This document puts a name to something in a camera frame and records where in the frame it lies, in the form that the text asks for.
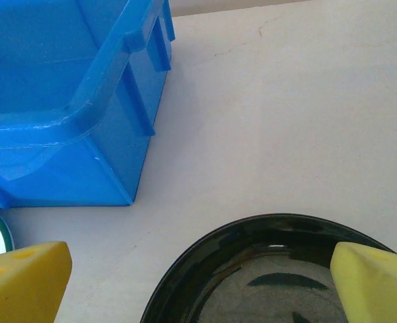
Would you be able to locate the black glossy plate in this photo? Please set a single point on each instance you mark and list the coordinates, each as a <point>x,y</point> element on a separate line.
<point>252,242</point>

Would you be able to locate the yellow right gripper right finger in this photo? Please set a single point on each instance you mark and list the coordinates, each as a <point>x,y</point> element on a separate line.
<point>377,289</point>

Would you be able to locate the blue plastic bin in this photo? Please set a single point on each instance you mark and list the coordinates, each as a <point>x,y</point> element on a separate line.
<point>84,151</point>

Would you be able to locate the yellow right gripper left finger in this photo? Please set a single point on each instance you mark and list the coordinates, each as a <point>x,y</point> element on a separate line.
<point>23,286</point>

